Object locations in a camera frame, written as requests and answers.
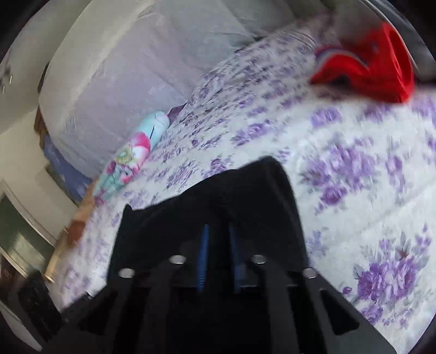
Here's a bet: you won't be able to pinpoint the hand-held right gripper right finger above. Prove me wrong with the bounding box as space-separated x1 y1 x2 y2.
228 221 397 354

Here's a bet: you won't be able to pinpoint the red garment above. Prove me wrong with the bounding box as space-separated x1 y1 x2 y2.
310 22 415 104

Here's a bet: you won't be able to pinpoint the purple floral bed sheet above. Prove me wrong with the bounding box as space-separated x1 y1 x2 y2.
44 15 436 344

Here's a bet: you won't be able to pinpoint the black pants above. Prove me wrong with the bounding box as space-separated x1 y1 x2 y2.
107 156 311 297

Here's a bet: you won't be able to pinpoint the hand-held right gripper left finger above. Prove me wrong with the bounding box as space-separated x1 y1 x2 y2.
63 223 210 354

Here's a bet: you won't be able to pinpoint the white cabinet with glass door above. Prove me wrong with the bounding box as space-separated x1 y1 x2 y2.
0 180 59 274

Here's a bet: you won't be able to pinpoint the teal floral pillow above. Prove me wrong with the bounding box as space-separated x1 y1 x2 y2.
93 111 170 205

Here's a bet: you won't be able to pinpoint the blue cloth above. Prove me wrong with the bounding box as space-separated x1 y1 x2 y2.
41 134 90 202

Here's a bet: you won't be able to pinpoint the white upholstered headboard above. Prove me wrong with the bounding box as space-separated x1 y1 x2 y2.
37 0 297 178

